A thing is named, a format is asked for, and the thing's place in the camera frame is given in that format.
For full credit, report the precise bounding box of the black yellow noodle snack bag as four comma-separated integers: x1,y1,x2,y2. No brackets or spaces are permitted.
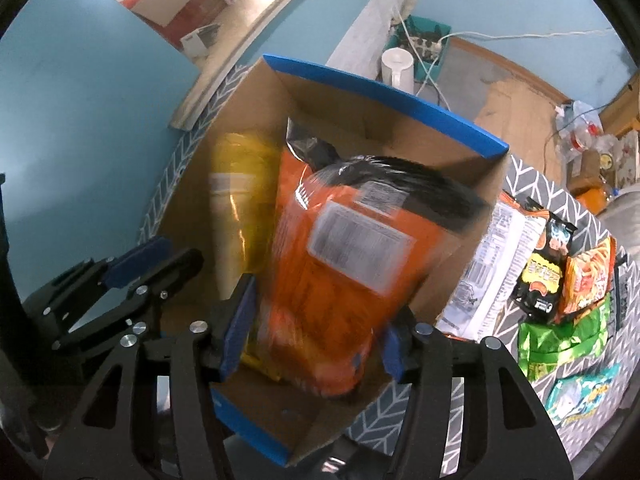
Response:
512,212,576,324

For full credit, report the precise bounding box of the orange fries snack bag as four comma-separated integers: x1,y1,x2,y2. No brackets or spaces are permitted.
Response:
554,235,616,323

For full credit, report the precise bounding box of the orange black chip bag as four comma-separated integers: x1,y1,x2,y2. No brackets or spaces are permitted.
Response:
258,122,487,398

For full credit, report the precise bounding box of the light blue snack bag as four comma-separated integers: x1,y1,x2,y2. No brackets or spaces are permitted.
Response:
546,364,620,429

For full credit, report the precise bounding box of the green snack bag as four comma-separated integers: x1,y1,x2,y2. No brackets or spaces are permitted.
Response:
518,295,611,382

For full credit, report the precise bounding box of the white orange snack bag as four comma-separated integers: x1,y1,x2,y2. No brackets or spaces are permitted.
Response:
436,192,550,341

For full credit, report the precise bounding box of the orange juice bottle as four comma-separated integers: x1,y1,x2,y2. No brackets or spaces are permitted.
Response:
576,186,612,216

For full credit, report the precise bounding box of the brown cardboard box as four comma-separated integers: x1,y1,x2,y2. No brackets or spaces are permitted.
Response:
132,0,228,50

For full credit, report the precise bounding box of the white electric kettle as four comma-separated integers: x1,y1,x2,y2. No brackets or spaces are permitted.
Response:
381,47,414,94

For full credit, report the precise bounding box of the white power strip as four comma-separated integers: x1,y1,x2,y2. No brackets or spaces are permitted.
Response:
410,36,442,63

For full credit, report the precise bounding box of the teal plastic crate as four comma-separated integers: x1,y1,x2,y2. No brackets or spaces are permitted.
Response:
385,15,451,82

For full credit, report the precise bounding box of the white power cable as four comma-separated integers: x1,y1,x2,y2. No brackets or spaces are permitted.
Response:
374,0,616,111

